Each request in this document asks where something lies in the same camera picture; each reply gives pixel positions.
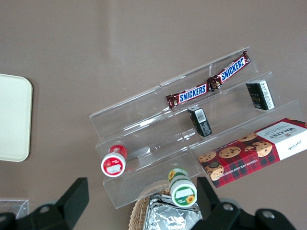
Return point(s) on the oval light wicker basket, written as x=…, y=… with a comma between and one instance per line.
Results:
x=139, y=210

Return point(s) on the red lidded yogurt cup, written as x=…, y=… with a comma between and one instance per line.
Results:
x=114, y=164

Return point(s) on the cream plastic tray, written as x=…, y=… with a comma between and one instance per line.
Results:
x=12, y=119

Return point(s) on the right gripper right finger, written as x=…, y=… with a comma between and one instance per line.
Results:
x=208, y=206

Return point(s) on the Snickers chocolate bar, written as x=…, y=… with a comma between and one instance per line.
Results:
x=231, y=70
x=192, y=92

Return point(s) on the silver foil packet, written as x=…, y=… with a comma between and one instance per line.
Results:
x=168, y=215

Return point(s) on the clear acrylic bottle rack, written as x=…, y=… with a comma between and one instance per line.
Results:
x=14, y=207

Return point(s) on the black box with white side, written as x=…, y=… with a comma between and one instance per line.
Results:
x=260, y=94

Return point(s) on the small black barcode box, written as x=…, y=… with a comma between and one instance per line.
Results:
x=200, y=122

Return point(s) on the green lidded sunflower cup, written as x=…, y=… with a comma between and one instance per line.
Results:
x=183, y=191

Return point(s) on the clear acrylic stepped shelf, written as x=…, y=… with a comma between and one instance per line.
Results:
x=134, y=119
x=227, y=103

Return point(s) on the Walkers tartan cookie box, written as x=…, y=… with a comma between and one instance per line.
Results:
x=251, y=153

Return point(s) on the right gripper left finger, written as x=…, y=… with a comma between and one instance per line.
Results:
x=72, y=198

